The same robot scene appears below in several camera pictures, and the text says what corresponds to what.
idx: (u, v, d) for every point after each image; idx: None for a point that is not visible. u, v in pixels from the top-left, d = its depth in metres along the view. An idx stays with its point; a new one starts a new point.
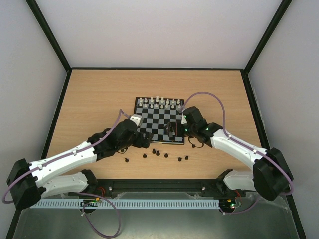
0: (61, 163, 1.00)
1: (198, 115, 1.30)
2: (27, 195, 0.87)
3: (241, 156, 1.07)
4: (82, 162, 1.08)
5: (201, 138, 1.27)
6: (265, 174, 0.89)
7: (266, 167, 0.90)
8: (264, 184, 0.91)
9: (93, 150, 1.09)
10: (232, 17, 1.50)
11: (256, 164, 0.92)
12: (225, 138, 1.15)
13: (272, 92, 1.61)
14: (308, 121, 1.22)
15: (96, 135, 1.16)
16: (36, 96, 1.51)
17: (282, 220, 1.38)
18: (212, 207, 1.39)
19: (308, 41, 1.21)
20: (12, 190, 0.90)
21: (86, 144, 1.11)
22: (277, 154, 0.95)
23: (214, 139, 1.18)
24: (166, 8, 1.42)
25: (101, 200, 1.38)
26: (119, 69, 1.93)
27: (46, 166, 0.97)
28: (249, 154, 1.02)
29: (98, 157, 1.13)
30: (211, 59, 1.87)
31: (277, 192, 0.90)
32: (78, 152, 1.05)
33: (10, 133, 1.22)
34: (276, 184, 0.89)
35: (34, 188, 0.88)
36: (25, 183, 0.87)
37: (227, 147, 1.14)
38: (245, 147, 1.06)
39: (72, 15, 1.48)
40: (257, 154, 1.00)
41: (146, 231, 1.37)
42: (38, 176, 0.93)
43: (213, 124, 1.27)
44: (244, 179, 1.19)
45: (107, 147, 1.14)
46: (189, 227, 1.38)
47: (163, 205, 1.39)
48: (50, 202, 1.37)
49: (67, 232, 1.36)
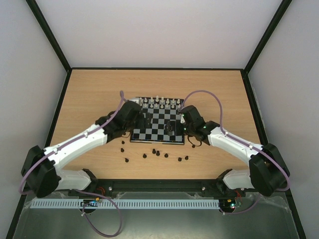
0: (75, 146, 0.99)
1: (196, 113, 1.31)
2: (47, 178, 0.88)
3: (238, 152, 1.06)
4: (93, 144, 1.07)
5: (198, 136, 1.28)
6: (262, 170, 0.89)
7: (262, 163, 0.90)
8: (260, 180, 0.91)
9: (103, 131, 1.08)
10: (231, 17, 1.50)
11: (252, 160, 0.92)
12: (222, 135, 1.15)
13: (272, 92, 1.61)
14: (308, 120, 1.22)
15: (102, 117, 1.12)
16: (37, 95, 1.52)
17: (283, 220, 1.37)
18: (212, 207, 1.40)
19: (308, 40, 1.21)
20: (30, 178, 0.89)
21: (94, 127, 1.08)
22: (273, 150, 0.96)
23: (211, 137, 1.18)
24: (165, 8, 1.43)
25: (101, 200, 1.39)
26: (119, 69, 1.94)
27: (61, 149, 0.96)
28: (244, 149, 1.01)
29: (108, 138, 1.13)
30: (210, 59, 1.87)
31: (274, 188, 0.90)
32: (89, 134, 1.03)
33: (10, 132, 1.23)
34: (272, 180, 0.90)
35: (53, 172, 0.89)
36: (43, 167, 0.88)
37: (223, 144, 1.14)
38: (241, 143, 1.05)
39: (72, 15, 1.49)
40: (253, 149, 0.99)
41: (146, 231, 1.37)
42: (55, 160, 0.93)
43: (211, 122, 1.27)
44: (242, 178, 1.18)
45: (115, 127, 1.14)
46: (189, 228, 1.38)
47: (163, 205, 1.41)
48: (51, 202, 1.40)
49: (67, 232, 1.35)
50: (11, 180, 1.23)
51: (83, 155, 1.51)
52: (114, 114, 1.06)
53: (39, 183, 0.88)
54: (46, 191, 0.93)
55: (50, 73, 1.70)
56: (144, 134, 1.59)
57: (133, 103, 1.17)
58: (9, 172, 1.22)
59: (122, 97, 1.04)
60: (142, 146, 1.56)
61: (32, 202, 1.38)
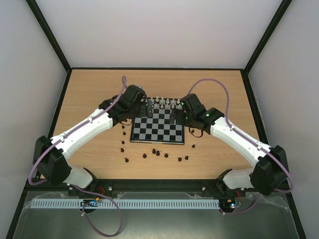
0: (80, 132, 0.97)
1: (197, 101, 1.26)
2: (58, 166, 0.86)
3: (243, 151, 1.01)
4: (99, 129, 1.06)
5: (199, 124, 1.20)
6: (267, 173, 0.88)
7: (269, 166, 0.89)
8: (263, 182, 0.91)
9: (108, 114, 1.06)
10: (231, 17, 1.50)
11: (260, 162, 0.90)
12: (228, 128, 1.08)
13: (273, 92, 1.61)
14: (308, 120, 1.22)
15: (106, 101, 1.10)
16: (37, 95, 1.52)
17: (283, 220, 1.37)
18: (212, 207, 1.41)
19: (309, 41, 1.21)
20: (41, 167, 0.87)
21: (99, 111, 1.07)
22: (280, 152, 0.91)
23: (213, 126, 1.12)
24: (165, 8, 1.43)
25: (101, 200, 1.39)
26: (119, 69, 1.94)
27: (68, 137, 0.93)
28: (251, 150, 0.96)
29: (114, 122, 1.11)
30: (210, 59, 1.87)
31: (273, 188, 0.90)
32: (94, 119, 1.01)
33: (10, 132, 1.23)
34: (274, 181, 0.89)
35: (62, 160, 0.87)
36: (53, 155, 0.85)
37: (228, 137, 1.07)
38: (249, 141, 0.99)
39: (72, 15, 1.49)
40: (260, 150, 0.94)
41: (146, 231, 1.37)
42: (63, 147, 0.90)
43: (213, 109, 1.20)
44: (242, 178, 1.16)
45: (121, 109, 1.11)
46: (189, 228, 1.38)
47: (163, 205, 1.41)
48: (51, 202, 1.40)
49: (67, 232, 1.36)
50: (11, 180, 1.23)
51: (83, 155, 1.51)
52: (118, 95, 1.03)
53: (51, 171, 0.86)
54: (58, 179, 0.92)
55: (50, 73, 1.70)
56: (144, 134, 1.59)
57: (137, 88, 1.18)
58: (9, 172, 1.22)
59: (124, 82, 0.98)
60: (142, 146, 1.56)
61: (32, 202, 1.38)
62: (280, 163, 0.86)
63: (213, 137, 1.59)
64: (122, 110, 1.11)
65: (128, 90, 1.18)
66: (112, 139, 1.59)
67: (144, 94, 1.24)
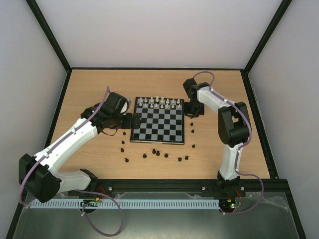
0: (65, 146, 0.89)
1: (192, 80, 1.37)
2: (45, 184, 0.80)
3: (216, 108, 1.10)
4: (84, 139, 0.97)
5: (189, 92, 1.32)
6: (225, 119, 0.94)
7: (229, 114, 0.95)
8: (223, 129, 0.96)
9: (91, 123, 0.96)
10: (231, 16, 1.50)
11: (222, 109, 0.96)
12: (207, 91, 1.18)
13: (272, 91, 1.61)
14: (307, 120, 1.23)
15: (87, 109, 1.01)
16: (36, 94, 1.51)
17: (283, 221, 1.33)
18: (212, 207, 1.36)
19: (309, 39, 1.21)
20: (28, 186, 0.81)
21: (81, 120, 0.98)
22: (243, 107, 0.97)
23: (199, 91, 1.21)
24: (164, 7, 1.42)
25: (101, 200, 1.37)
26: (119, 69, 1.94)
27: (52, 151, 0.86)
28: (220, 103, 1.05)
29: (98, 129, 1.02)
30: (210, 59, 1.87)
31: (233, 139, 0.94)
32: (77, 130, 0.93)
33: (10, 131, 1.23)
34: (233, 132, 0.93)
35: (49, 177, 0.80)
36: (39, 173, 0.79)
37: (207, 99, 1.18)
38: (219, 97, 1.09)
39: (71, 15, 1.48)
40: (227, 103, 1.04)
41: (146, 231, 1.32)
42: (48, 164, 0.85)
43: (203, 81, 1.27)
44: (229, 156, 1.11)
45: (104, 116, 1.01)
46: (190, 228, 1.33)
47: (163, 205, 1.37)
48: (50, 202, 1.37)
49: (66, 232, 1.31)
50: (10, 180, 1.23)
51: (83, 155, 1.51)
52: (101, 103, 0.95)
53: (39, 190, 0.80)
54: (49, 195, 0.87)
55: (50, 72, 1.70)
56: (144, 134, 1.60)
57: (119, 94, 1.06)
58: (9, 172, 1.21)
59: (107, 89, 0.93)
60: (142, 146, 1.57)
61: (32, 202, 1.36)
62: (241, 113, 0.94)
63: (212, 137, 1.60)
64: (106, 117, 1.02)
65: (109, 97, 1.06)
66: (113, 139, 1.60)
67: (126, 100, 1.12)
